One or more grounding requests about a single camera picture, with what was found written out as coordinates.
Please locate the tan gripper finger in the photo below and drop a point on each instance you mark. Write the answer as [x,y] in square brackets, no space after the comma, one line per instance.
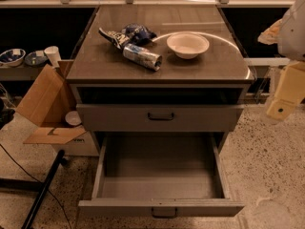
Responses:
[289,93]

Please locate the silver blue redbull can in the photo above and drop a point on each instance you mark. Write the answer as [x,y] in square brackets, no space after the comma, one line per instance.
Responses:
[142,57]

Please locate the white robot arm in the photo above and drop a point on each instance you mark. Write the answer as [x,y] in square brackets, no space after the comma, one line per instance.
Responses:
[288,33]

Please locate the open grey middle drawer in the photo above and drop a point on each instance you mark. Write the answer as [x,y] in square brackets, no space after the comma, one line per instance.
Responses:
[160,176]

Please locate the closed grey upper drawer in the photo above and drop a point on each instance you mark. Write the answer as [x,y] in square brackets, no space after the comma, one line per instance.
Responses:
[159,118]

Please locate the white bowl on cabinet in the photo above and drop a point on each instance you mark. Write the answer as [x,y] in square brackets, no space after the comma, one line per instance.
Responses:
[187,45]

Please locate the blue crumpled chip bag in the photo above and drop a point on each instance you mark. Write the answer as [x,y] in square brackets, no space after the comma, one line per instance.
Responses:
[133,33]

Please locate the small white bowl in box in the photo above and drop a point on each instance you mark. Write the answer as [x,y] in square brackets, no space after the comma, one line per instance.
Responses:
[73,118]

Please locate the white paper cup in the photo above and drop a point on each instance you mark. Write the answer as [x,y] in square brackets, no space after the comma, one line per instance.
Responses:
[52,53]

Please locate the open cardboard box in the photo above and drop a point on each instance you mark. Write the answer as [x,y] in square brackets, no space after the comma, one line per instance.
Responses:
[45,105]

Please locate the blue bowl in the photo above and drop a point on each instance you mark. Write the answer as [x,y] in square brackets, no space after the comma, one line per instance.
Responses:
[12,58]
[36,59]

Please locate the blue bowl far left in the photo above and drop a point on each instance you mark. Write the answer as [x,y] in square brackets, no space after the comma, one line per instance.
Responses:
[12,58]

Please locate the black metal stand leg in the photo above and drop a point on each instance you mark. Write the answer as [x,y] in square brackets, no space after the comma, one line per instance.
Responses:
[40,187]

